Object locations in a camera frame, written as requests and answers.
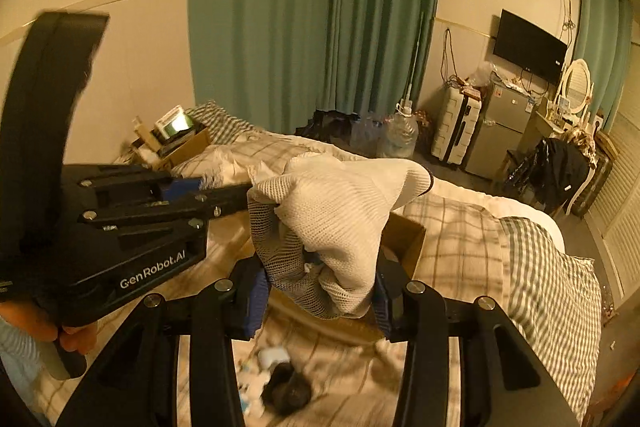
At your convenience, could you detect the white sock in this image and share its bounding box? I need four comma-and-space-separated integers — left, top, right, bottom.
247, 153, 433, 320

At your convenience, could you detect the black round pouch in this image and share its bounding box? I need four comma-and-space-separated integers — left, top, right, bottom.
262, 362, 312, 416

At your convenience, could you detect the person's left hand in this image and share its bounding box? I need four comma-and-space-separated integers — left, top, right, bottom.
1, 300, 98, 355

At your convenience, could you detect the small cardboard clutter box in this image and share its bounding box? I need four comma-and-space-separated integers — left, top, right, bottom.
131, 105, 210, 170

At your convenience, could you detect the green checked bed sheet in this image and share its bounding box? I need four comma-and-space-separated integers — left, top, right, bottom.
182, 101, 601, 426

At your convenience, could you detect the beige plaid blanket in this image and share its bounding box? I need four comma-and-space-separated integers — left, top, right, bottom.
163, 132, 525, 426

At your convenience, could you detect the open cardboard box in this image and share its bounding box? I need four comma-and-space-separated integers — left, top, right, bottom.
269, 213, 425, 346

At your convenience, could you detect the white louvered wardrobe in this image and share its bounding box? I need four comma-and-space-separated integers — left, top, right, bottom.
587, 110, 639, 307

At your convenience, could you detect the green curtain left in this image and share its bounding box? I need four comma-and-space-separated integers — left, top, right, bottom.
188, 0, 437, 132

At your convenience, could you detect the green curtain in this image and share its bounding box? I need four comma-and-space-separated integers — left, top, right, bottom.
188, 0, 437, 132
573, 0, 634, 131

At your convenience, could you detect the large water jug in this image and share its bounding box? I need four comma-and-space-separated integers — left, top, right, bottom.
376, 100, 419, 159

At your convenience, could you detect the chair with black jacket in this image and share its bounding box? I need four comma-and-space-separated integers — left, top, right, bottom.
500, 138, 591, 216

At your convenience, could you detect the silver mini fridge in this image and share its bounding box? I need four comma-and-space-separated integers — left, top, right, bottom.
463, 81, 535, 180

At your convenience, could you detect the white suitcase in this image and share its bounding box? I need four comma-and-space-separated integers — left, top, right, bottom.
431, 86, 482, 166

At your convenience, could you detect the white oval vanity mirror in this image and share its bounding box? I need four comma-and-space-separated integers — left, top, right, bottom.
553, 58, 593, 120

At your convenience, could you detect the green curtain right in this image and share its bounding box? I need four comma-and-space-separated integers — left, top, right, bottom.
573, 0, 634, 131

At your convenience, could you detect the black wall television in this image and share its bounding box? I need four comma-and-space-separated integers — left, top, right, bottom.
492, 10, 568, 86

